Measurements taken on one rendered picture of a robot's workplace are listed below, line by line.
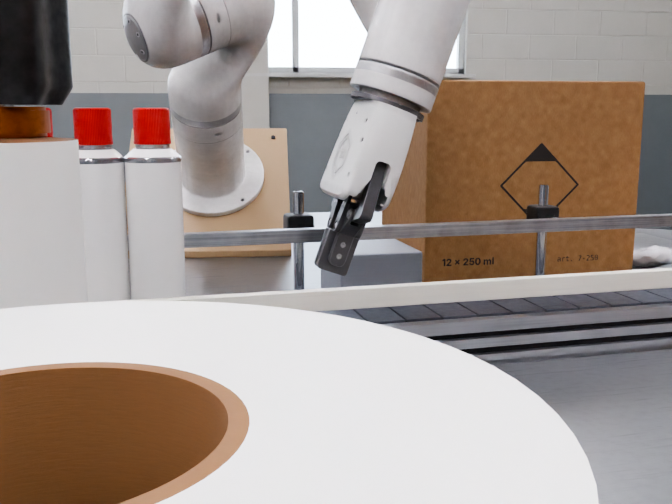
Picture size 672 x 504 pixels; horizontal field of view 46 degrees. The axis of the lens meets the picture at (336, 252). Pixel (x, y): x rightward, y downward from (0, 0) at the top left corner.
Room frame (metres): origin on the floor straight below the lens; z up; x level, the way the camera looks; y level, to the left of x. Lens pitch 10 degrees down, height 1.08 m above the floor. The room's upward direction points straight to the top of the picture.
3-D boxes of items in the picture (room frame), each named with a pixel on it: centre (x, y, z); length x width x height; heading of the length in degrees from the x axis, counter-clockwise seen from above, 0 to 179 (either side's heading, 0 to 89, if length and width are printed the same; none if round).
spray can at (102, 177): (0.72, 0.22, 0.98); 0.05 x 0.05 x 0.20
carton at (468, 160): (1.15, -0.24, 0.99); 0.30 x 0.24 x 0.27; 100
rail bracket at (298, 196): (0.84, 0.03, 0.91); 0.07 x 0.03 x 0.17; 15
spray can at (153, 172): (0.73, 0.17, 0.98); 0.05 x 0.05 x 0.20
